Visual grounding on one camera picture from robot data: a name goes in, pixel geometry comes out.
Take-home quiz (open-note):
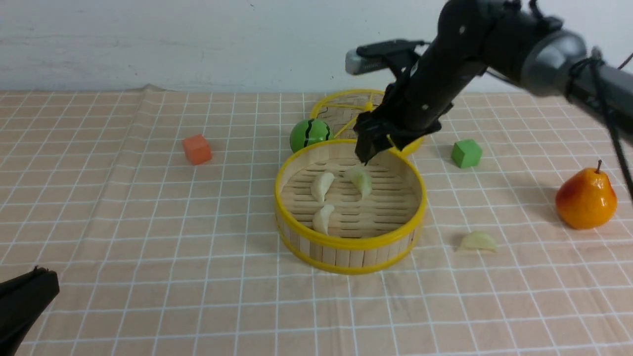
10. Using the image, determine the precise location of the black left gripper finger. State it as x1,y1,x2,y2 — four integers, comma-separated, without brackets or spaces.
0,266,60,356

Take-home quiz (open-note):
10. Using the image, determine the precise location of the orange red toy pear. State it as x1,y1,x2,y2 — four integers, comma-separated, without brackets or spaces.
555,160,619,230

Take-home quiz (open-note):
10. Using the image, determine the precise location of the grey camera on right wrist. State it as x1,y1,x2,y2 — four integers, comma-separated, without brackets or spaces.
345,39,430,78

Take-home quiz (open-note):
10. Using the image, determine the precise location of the green watermelon toy ball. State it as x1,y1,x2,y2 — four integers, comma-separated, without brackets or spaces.
289,119,333,153

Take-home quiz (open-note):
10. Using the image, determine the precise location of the pale dumpling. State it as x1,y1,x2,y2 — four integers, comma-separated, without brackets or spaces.
312,204,335,236
311,172,335,203

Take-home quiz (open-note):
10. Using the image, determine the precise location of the green foam cube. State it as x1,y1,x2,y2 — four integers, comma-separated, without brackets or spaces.
451,139,483,169

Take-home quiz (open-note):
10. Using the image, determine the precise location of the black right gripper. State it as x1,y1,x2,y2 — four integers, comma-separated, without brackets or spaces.
354,32,486,165

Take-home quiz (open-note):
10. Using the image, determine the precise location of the orange foam cube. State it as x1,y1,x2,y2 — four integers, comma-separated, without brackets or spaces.
181,134,213,165

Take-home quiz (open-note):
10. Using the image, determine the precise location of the woven bamboo steamer lid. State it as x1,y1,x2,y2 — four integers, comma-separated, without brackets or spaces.
310,89,425,157

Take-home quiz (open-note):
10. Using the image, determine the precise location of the greenish dumpling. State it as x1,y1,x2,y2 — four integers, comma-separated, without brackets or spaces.
344,165,372,200
456,231,498,253

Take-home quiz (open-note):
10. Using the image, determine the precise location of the beige checkered tablecloth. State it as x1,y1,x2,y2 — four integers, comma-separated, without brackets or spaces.
0,88,632,356

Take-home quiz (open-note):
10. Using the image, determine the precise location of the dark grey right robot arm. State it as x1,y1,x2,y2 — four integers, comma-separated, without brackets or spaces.
346,0,633,164

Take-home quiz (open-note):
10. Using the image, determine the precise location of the bamboo steamer tray yellow rim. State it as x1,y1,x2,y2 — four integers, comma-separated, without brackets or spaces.
274,139,427,274

